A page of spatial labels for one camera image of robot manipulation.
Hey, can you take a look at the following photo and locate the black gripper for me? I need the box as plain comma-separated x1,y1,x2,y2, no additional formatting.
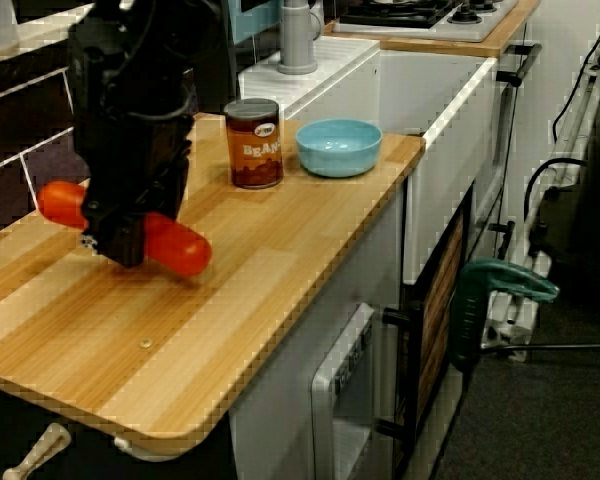
77,112,196,270

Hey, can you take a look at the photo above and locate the red toy sausage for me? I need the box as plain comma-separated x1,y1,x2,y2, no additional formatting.
36,180,213,278

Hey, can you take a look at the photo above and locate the brown beans can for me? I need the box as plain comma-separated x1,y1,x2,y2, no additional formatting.
223,98,285,190

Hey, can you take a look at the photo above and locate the light blue bowl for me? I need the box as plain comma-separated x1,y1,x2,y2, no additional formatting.
294,118,384,179

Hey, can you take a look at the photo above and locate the dark tiled backsplash panel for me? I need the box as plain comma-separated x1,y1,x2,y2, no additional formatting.
0,44,96,241

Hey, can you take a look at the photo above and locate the white kitchen cabinet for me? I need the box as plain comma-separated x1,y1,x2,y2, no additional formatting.
229,174,411,480

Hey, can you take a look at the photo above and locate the cream kitchen shelf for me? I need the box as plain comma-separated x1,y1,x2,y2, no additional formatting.
0,2,96,66

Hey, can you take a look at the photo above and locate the grey toy faucet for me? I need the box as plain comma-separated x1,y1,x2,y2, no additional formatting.
277,0,326,76

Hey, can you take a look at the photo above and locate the grey dispenser door panel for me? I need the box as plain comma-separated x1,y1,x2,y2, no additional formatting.
309,302,381,480

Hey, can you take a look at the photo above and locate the white plastic hook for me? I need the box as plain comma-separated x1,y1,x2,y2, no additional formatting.
2,422,73,480

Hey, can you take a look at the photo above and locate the brown wood cabinet door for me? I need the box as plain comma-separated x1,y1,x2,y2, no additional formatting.
414,199,471,426

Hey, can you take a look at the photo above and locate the white sink unit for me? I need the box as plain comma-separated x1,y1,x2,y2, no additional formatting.
237,37,499,286

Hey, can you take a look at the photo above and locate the green clamp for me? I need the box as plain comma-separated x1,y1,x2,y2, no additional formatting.
449,258,561,371

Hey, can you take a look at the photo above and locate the grey toy stove top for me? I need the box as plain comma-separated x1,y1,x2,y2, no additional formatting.
332,0,521,44

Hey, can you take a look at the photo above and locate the white oven cabinet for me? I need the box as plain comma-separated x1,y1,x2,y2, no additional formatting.
494,19,551,251

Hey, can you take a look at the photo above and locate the thin black rod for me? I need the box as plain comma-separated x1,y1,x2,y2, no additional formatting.
484,342,600,354

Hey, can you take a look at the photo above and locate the dark grey upright post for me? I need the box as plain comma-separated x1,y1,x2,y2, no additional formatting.
182,0,241,119

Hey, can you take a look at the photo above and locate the black cabinet door handle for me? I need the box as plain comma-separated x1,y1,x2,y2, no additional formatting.
374,307,424,441

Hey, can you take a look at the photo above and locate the short black door handle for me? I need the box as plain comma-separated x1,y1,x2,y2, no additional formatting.
489,219,516,261

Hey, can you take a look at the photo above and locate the white metal frame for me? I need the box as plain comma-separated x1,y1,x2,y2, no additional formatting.
479,44,600,364

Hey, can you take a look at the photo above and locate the black oven handle bar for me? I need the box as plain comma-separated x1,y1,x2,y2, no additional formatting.
497,43,542,87

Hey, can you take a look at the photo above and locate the black cable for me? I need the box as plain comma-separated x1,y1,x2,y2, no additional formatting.
524,158,589,236
552,0,600,141

